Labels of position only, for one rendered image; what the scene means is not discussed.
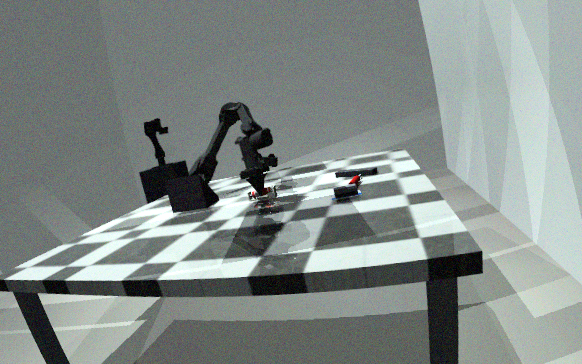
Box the red and white battery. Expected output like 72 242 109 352
252 187 272 198

